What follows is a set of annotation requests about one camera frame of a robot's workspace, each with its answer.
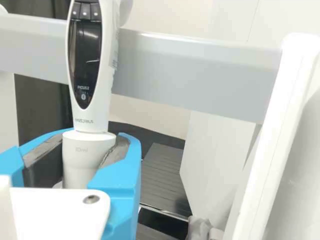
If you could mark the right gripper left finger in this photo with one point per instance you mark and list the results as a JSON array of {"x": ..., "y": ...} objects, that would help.
[{"x": 32, "y": 165}]

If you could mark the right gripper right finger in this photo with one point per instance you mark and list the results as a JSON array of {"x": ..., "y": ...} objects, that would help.
[{"x": 120, "y": 180}]

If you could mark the white pipette stand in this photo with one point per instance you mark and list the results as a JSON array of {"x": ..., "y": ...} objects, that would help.
[{"x": 200, "y": 75}]

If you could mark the pipette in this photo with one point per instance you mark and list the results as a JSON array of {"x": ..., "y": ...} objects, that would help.
[{"x": 85, "y": 62}]

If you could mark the white incubator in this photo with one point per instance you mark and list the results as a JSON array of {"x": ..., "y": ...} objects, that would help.
[{"x": 215, "y": 162}]

